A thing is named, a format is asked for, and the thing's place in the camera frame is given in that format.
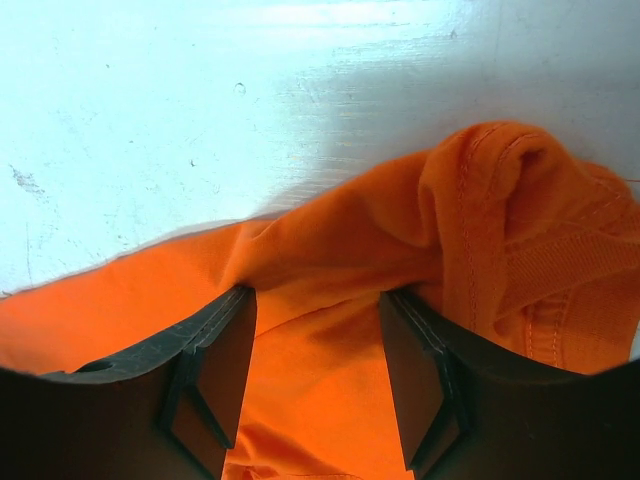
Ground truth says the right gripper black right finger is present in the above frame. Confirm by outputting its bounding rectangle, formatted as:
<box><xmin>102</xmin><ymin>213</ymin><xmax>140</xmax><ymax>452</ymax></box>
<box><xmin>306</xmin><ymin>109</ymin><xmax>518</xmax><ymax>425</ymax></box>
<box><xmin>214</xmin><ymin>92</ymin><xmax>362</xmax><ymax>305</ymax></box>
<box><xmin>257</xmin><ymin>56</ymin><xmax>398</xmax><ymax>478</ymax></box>
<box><xmin>379</xmin><ymin>289</ymin><xmax>639</xmax><ymax>479</ymax></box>

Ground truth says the orange t shirt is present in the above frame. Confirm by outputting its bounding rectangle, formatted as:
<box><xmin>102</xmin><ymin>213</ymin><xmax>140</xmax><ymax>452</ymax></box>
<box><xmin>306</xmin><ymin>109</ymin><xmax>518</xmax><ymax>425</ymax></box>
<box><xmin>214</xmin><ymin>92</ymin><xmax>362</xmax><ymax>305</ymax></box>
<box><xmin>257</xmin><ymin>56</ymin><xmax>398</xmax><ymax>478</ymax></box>
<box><xmin>1</xmin><ymin>122</ymin><xmax>639</xmax><ymax>479</ymax></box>

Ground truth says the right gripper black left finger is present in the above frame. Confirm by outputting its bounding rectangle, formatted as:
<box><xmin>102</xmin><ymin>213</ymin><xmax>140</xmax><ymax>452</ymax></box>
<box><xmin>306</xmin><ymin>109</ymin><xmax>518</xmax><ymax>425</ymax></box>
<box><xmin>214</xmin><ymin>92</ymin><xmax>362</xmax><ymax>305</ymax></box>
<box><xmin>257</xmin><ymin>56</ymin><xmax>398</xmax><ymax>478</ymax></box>
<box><xmin>1</xmin><ymin>286</ymin><xmax>257</xmax><ymax>479</ymax></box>

